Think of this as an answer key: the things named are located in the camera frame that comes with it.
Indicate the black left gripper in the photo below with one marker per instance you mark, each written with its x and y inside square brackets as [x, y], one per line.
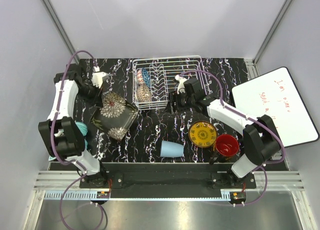
[97, 97]

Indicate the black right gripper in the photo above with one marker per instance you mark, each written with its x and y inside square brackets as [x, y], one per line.
[174, 98]

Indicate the white wire dish rack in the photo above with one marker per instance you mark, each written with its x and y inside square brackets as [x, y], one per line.
[162, 72]

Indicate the beige patterned bowl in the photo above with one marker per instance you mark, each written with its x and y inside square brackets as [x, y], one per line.
[143, 94]

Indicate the black floral square plate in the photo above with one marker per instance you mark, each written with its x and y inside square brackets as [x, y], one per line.
[115, 117]

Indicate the blue patterned bowl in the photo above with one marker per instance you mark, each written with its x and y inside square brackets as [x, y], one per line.
[143, 77]

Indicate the light blue plastic cup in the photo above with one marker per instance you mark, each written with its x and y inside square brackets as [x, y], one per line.
[171, 149]

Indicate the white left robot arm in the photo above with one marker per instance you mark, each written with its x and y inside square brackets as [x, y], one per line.
[61, 134]

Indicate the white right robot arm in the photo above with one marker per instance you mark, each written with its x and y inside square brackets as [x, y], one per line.
[260, 136]

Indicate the black marble pattern mat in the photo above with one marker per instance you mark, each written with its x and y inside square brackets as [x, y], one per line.
[142, 143]

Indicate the teal cat-ear headphones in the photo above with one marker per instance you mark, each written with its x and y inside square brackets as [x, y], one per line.
[84, 131]

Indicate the yellow patterned plate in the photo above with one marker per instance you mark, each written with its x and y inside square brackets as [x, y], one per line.
[202, 134]

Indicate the red and black mug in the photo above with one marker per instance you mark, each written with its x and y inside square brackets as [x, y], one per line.
[225, 147]

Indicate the white dry-erase board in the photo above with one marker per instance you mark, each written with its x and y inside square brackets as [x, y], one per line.
[276, 95]

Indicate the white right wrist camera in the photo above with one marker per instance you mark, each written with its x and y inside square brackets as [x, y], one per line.
[181, 87]

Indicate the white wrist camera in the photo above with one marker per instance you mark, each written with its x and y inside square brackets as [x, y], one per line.
[98, 77]
[181, 87]

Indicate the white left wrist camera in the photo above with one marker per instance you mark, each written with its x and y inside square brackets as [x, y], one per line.
[98, 77]

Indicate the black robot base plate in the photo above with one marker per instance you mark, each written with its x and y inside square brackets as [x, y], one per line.
[163, 181]

